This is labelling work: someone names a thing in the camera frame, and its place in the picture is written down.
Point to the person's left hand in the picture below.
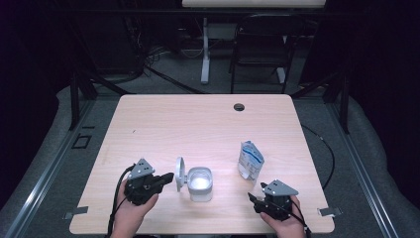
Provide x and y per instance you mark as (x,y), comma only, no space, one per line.
(130,218)

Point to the black metal stand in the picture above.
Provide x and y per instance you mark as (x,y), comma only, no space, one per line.
(344,102)
(75,99)

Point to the white and blue pouch bag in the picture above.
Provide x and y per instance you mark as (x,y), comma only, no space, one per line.
(251,162)

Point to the clear jar with grey lid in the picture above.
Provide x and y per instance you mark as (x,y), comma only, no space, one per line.
(199,185)

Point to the black folding chair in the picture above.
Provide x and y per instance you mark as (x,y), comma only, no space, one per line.
(264,43)

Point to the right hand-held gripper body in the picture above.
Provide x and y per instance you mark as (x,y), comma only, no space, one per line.
(277,201)

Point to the black floor socket frame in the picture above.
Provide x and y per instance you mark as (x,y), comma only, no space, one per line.
(81,142)

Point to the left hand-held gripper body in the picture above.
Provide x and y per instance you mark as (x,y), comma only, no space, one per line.
(142,186)

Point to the white desk leg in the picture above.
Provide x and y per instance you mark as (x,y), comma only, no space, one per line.
(205,59)

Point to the person's right hand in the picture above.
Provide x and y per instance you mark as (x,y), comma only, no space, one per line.
(287,228)

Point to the grey tape strip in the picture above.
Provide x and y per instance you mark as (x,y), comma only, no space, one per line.
(330,211)
(76,212)

